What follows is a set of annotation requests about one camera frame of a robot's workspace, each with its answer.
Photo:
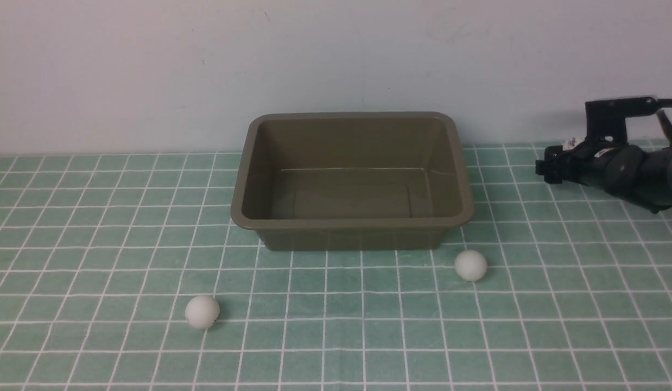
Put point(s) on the olive green plastic bin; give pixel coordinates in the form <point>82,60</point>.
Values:
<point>352,181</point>

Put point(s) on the green checkered table cloth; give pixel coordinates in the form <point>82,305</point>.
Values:
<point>100,254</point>

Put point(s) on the white ping-pong ball with logo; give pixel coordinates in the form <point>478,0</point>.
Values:
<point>571,144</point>

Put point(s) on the plain white ping-pong ball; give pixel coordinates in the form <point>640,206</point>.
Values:
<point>470,265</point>
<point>202,312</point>

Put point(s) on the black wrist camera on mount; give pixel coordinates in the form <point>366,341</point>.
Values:
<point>607,118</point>

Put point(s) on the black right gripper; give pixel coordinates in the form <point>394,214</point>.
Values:
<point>611,169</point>

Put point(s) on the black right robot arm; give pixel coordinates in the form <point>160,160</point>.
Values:
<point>653,189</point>

